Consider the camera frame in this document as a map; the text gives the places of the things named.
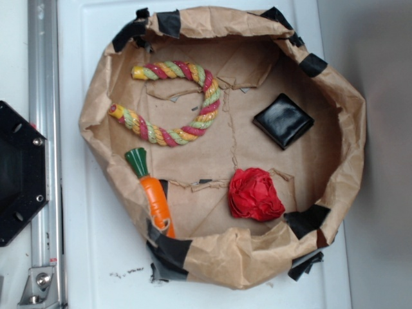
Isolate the black square box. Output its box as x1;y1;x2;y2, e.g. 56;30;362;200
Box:
252;93;315;150

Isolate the brown paper bag bin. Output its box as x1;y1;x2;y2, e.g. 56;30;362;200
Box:
79;6;366;289

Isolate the red crumpled paper ball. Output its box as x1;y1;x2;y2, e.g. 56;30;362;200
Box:
228;168;285;222

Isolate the orange toy carrot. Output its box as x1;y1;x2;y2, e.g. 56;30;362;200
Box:
125;147;176;238

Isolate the multicolour twisted rope toy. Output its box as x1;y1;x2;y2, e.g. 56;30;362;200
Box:
108;61;221;147

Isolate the aluminium frame rail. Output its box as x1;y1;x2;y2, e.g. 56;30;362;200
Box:
28;1;68;308

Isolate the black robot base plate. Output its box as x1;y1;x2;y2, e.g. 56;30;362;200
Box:
1;101;48;247

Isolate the metal corner bracket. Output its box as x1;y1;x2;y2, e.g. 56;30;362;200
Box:
17;266;61;309

